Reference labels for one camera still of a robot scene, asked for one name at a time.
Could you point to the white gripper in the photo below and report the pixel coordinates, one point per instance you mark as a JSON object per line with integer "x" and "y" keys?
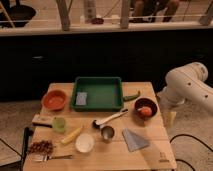
{"x": 169, "y": 99}

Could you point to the grey towel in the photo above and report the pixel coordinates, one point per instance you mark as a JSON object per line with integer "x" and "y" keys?
{"x": 134, "y": 141}

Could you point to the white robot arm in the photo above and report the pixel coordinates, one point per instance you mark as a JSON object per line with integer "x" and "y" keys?
{"x": 185, "y": 83}

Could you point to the green plastic tray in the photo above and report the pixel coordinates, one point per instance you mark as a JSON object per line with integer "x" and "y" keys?
{"x": 104, "y": 94}

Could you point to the grey sponge in tray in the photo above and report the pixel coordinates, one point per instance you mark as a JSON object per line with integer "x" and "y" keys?
{"x": 81, "y": 98}

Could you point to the dark brown bowl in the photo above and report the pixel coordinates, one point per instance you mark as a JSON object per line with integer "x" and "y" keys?
{"x": 145, "y": 102}

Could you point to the orange fruit in bowl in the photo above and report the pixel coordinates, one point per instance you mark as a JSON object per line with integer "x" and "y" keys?
{"x": 146, "y": 111}

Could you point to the small metal cup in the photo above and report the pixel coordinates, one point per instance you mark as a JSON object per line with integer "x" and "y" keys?
{"x": 107, "y": 132}

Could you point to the white small bowl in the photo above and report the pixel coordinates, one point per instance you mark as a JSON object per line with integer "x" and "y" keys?
{"x": 84, "y": 143}

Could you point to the yellow corn cob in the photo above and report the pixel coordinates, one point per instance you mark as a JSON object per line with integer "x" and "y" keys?
{"x": 71, "y": 136}

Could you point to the person sitting in background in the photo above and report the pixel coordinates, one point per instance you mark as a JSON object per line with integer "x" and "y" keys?
{"x": 146, "y": 10}

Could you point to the green plastic cup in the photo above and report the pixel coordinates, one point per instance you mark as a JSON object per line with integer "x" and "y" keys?
{"x": 59, "y": 125}

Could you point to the orange bowl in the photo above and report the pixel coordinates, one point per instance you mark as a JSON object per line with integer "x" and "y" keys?
{"x": 54, "y": 100}

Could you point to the silver fork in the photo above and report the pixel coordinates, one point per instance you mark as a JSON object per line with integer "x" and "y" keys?
{"x": 44, "y": 158}

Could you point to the black table clamp stand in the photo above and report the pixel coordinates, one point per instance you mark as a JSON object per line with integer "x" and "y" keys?
{"x": 27, "y": 134}

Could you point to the black round chair base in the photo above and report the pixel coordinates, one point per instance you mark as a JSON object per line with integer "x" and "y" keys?
{"x": 19, "y": 14}

